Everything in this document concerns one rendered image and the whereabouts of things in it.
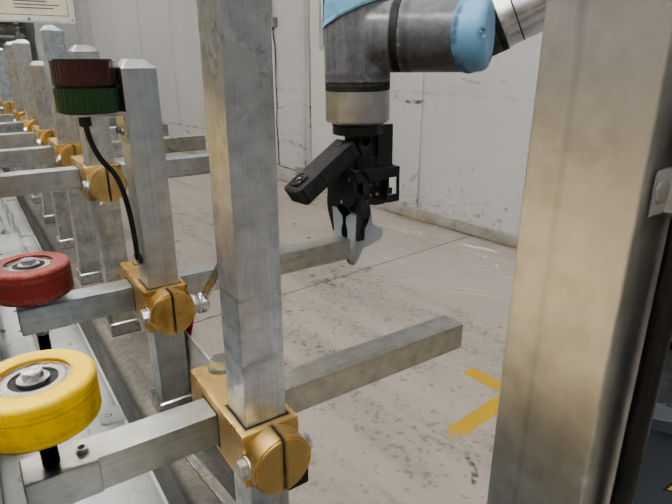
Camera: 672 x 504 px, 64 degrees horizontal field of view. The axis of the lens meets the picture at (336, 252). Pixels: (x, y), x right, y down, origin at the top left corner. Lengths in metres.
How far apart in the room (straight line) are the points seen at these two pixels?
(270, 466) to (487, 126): 3.25
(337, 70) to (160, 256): 0.33
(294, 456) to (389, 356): 0.17
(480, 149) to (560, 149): 3.44
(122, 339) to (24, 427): 0.52
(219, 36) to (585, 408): 0.28
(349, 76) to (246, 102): 0.39
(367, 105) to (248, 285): 0.41
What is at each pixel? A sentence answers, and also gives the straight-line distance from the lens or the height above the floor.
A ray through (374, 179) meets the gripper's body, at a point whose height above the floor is 0.95.
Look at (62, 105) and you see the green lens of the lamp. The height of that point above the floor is 1.07.
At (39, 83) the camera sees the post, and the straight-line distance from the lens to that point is 1.34.
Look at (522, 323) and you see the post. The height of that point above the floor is 1.03.
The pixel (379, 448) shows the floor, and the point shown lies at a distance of 1.75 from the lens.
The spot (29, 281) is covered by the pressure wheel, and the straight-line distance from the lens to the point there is 0.63.
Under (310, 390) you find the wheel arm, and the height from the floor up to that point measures 0.82.
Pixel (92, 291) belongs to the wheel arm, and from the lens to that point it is 0.69.
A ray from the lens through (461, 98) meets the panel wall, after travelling 3.68.
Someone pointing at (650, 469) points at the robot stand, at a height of 0.50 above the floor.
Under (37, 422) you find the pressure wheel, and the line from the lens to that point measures 0.41.
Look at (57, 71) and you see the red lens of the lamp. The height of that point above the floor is 1.10.
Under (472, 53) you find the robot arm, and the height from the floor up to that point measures 1.12.
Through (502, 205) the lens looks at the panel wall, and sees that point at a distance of 3.56.
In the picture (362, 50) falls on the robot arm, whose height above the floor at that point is 1.12.
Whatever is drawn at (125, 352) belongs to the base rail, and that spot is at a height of 0.70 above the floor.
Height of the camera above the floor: 1.11
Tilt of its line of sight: 20 degrees down
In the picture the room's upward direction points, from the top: straight up
